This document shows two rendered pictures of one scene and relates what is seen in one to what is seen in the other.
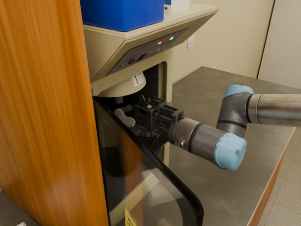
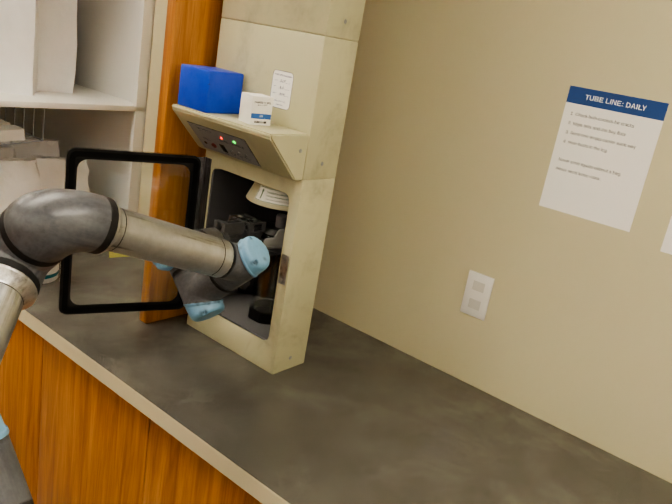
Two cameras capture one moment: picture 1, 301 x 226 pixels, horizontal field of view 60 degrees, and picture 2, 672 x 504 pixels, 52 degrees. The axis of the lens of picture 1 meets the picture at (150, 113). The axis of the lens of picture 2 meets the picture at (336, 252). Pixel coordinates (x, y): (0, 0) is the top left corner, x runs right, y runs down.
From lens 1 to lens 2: 1.71 m
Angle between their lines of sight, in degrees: 81
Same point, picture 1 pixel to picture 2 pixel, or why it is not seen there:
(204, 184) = (240, 395)
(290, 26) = not seen: outside the picture
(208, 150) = not seen: hidden behind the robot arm
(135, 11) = (184, 94)
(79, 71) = (161, 115)
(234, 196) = (207, 412)
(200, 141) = not seen: hidden behind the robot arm
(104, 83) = (221, 162)
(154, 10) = (198, 100)
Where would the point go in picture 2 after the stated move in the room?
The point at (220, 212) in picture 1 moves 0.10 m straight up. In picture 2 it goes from (184, 392) to (189, 350)
